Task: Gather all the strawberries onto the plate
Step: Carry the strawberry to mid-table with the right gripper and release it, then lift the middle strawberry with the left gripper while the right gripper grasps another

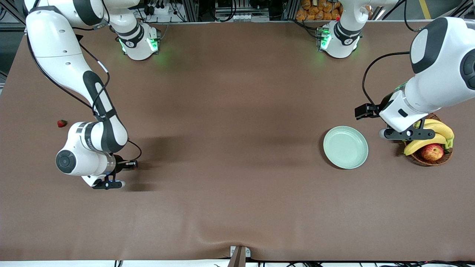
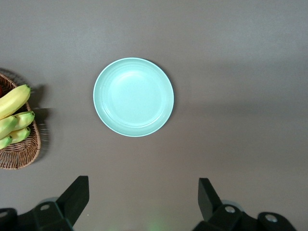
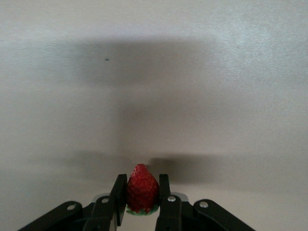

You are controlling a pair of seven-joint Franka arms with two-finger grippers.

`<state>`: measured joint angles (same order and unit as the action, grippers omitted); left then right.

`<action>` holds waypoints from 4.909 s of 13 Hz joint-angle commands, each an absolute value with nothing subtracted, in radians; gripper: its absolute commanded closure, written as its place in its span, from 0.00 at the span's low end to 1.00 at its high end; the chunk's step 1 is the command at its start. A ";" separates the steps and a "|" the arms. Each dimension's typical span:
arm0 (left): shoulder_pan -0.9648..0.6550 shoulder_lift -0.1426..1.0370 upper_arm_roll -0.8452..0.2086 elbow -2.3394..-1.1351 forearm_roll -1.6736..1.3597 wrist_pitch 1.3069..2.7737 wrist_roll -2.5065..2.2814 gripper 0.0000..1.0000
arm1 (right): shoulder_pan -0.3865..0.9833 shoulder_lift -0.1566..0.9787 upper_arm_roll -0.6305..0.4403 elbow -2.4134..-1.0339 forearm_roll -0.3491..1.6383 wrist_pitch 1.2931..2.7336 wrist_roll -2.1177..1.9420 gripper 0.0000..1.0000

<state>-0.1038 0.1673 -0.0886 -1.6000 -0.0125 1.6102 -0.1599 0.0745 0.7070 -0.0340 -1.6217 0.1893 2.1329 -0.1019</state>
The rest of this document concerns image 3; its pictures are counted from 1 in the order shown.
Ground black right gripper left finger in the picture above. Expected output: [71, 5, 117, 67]
[19, 174, 128, 231]

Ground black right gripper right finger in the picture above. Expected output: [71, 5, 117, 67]
[155, 173, 256, 231]

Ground red strawberry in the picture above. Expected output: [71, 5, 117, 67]
[125, 163, 161, 216]

